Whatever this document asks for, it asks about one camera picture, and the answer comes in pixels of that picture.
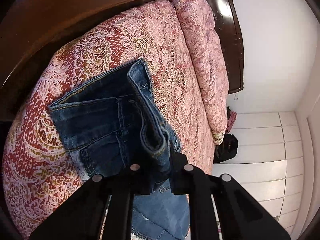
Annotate dark wooden bed frame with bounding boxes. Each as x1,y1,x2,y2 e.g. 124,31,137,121
1,0,154,121

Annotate pink floral duvet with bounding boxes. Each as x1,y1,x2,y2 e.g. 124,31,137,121
170,0,229,134

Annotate red paisley bedspread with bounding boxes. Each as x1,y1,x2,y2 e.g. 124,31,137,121
2,0,214,239

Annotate dark wooden headboard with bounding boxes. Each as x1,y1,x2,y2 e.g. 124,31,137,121
206,0,244,94

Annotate magenta clothes pile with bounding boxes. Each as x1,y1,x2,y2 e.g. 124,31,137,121
226,107,237,133

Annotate yellow patterned pillow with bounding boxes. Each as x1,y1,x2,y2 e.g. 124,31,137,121
212,131,225,145

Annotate blue denim jeans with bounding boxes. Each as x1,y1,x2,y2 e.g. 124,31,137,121
49,59,190,239

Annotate white built-in wardrobe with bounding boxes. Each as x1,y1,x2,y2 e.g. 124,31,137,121
212,112,319,239

